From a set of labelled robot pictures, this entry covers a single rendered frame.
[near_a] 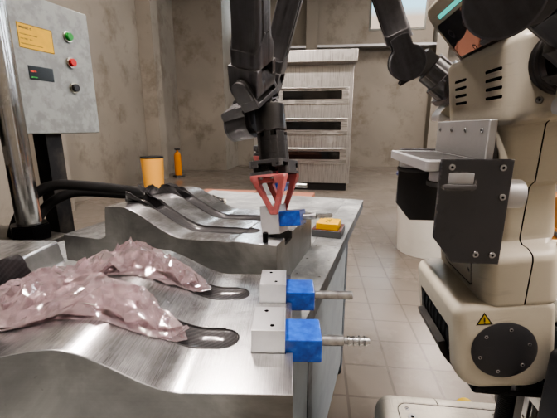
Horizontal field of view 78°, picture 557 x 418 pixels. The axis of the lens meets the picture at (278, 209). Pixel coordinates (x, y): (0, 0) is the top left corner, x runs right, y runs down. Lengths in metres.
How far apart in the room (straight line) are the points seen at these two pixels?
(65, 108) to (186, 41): 8.27
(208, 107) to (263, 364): 8.91
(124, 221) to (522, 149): 0.72
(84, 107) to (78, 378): 1.15
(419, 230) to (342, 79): 3.60
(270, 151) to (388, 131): 9.75
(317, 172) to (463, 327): 5.53
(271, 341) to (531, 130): 0.50
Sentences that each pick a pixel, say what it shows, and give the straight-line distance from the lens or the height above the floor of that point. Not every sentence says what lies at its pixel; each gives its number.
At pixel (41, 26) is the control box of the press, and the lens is 1.39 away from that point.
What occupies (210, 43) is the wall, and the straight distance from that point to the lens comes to 9.35.
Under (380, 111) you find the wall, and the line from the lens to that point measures 10.31.
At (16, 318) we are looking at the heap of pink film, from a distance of 0.47.
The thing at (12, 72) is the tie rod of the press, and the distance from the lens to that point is 1.13.
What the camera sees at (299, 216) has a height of 0.93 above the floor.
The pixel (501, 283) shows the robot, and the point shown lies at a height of 0.85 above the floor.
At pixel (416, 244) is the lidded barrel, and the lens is 3.16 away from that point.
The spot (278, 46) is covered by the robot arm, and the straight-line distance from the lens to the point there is 0.91.
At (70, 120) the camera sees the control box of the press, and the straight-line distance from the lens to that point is 1.39.
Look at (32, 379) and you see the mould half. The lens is 0.41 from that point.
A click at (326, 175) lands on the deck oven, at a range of 6.11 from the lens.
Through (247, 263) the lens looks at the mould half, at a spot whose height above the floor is 0.85.
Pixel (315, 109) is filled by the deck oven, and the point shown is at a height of 1.40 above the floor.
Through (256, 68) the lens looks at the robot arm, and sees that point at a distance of 0.60.
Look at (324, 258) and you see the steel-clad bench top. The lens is 0.79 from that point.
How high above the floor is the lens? 1.09
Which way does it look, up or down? 13 degrees down
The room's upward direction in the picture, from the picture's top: straight up
